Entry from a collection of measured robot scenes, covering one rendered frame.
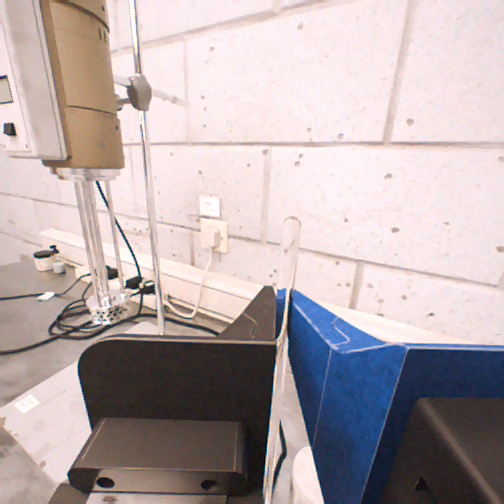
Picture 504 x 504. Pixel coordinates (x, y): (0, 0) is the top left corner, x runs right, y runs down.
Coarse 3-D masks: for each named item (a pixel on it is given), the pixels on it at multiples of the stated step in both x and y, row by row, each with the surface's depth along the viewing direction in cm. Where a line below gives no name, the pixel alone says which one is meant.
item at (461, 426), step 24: (432, 408) 4; (456, 408) 4; (480, 408) 4; (408, 432) 4; (432, 432) 3; (456, 432) 3; (480, 432) 3; (408, 456) 4; (432, 456) 3; (456, 456) 3; (480, 456) 3; (408, 480) 4; (432, 480) 3; (456, 480) 3; (480, 480) 3
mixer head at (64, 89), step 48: (0, 0) 23; (48, 0) 26; (96, 0) 29; (0, 48) 25; (48, 48) 27; (96, 48) 30; (0, 96) 27; (48, 96) 27; (96, 96) 31; (48, 144) 28; (96, 144) 32
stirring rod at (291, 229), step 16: (288, 224) 8; (288, 240) 8; (288, 256) 8; (288, 272) 8; (288, 288) 8; (288, 304) 8; (288, 320) 9; (288, 336) 9; (272, 400) 10; (272, 416) 10; (272, 432) 10; (272, 448) 11; (272, 464) 11; (272, 480) 12
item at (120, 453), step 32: (96, 448) 3; (128, 448) 3; (160, 448) 3; (192, 448) 3; (224, 448) 3; (96, 480) 3; (128, 480) 3; (160, 480) 3; (192, 480) 3; (224, 480) 3
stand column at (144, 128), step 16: (128, 0) 37; (144, 112) 42; (144, 128) 42; (144, 144) 43; (144, 160) 44; (144, 176) 45; (160, 272) 52; (160, 288) 53; (160, 304) 54; (160, 320) 55
